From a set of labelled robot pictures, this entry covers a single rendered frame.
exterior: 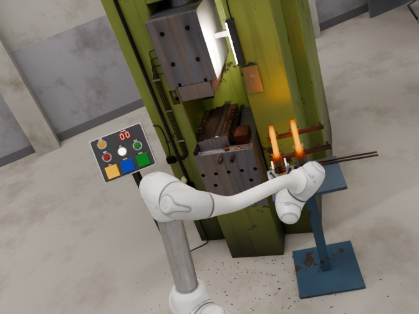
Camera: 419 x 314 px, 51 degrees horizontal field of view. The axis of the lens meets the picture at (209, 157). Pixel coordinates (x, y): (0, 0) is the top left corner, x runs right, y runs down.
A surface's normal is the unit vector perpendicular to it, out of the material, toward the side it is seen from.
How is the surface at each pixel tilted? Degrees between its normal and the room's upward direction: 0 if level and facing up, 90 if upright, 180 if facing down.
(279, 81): 90
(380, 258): 0
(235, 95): 90
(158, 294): 0
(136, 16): 90
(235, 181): 90
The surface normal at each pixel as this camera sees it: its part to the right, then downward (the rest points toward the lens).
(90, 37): 0.31, 0.42
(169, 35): -0.19, 0.57
